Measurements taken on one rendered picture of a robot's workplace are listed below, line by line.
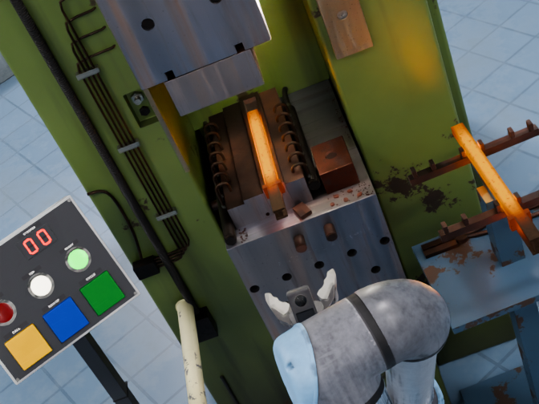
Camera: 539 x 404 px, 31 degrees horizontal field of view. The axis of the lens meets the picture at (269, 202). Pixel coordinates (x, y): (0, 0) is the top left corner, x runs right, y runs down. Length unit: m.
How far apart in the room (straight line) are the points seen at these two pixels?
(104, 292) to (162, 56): 0.56
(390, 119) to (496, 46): 1.92
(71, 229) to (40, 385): 1.54
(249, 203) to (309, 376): 1.04
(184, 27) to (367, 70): 0.51
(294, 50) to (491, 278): 0.83
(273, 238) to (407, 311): 1.00
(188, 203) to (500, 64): 2.04
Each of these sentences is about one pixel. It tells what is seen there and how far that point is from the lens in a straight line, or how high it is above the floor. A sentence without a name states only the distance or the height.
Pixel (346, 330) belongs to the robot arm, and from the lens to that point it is 1.31.
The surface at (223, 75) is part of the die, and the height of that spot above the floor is 1.33.
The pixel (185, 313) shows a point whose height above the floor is 0.64.
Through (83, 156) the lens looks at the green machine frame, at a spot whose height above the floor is 1.18.
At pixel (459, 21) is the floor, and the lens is 4.51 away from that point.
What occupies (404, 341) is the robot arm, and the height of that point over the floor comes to 1.38.
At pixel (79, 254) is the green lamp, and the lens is 2.21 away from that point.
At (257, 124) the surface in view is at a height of 1.01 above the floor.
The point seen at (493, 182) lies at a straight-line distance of 2.14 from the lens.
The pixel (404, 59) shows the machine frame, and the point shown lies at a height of 1.11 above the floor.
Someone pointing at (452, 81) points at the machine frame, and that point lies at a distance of 2.95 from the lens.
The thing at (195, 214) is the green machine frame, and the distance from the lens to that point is 2.47.
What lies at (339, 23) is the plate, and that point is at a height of 1.27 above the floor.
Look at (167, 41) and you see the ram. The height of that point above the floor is 1.45.
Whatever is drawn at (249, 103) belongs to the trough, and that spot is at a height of 0.99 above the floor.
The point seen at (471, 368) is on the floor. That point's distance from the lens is 3.04.
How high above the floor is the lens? 2.38
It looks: 38 degrees down
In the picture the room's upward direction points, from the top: 25 degrees counter-clockwise
